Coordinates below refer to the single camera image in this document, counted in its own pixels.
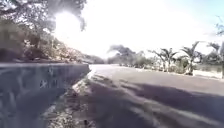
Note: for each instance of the row of palm trees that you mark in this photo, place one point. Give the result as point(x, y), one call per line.
point(191, 56)

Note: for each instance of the distant dark trees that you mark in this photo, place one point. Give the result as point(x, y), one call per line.
point(125, 55)

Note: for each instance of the grey stone retaining wall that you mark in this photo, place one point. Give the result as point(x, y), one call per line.
point(30, 87)

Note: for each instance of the wood on slope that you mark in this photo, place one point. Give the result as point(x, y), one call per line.
point(30, 36)

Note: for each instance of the leaf-strewn dirt strip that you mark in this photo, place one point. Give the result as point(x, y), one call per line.
point(68, 110)

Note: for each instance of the grey asphalt road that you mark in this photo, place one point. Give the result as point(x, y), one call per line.
point(150, 100)

